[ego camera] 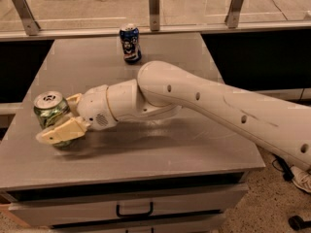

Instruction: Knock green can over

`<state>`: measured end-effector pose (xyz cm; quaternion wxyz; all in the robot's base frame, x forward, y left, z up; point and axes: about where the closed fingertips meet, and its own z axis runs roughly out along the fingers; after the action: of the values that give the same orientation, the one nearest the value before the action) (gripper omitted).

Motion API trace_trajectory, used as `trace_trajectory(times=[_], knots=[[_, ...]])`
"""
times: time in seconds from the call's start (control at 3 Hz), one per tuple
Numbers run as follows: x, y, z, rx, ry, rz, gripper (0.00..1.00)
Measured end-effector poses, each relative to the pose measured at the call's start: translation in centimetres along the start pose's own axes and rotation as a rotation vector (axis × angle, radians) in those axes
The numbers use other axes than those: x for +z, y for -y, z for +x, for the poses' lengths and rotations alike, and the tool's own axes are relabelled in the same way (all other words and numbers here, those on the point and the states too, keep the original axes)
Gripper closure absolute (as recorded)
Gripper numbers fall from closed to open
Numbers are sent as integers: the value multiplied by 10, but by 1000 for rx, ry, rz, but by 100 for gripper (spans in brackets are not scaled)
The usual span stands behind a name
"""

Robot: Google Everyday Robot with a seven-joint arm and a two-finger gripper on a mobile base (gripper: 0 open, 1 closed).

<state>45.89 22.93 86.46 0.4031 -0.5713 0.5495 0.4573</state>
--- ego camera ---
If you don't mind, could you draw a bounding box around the green soda can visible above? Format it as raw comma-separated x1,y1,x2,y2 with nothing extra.
33,91,72,149

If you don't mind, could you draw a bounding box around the black chair base leg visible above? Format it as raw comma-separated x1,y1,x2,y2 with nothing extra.
276,156,294,182

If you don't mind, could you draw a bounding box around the white sneaker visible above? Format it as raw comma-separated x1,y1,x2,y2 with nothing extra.
291,166,311,193

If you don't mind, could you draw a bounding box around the black drawer handle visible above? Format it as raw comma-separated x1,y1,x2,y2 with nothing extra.
116,202,154,218

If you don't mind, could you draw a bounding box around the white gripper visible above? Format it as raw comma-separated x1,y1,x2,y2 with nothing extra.
36,84,117,145

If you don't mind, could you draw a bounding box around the grey lower drawer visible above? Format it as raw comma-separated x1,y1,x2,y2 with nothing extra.
52,214,225,233

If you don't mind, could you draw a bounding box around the metal railing bracket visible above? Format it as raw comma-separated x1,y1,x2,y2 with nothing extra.
12,0,41,36
149,0,160,31
225,0,244,28

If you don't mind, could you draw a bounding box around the left metal railing bracket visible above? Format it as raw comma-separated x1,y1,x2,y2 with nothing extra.
12,0,41,36

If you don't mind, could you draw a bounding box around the right metal railing bracket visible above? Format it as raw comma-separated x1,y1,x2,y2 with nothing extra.
225,0,244,28

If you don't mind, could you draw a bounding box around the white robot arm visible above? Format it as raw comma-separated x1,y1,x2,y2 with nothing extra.
37,61,311,172

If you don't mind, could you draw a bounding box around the black floor cable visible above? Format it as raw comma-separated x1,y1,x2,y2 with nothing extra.
265,0,290,21

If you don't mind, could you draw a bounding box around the grey upper drawer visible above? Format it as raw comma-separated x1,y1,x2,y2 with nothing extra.
9,183,248,226

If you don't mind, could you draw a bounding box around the black chair caster wheel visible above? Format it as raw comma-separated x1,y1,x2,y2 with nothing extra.
288,216,311,231

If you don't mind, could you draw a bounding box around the blue soda can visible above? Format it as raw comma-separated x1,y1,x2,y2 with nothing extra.
119,23,142,64

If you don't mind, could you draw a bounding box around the grey drawer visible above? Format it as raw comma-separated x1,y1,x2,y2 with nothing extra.
9,183,248,226
52,214,225,233

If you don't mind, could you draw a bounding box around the middle metal railing bracket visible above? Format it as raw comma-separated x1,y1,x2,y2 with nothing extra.
149,0,160,31

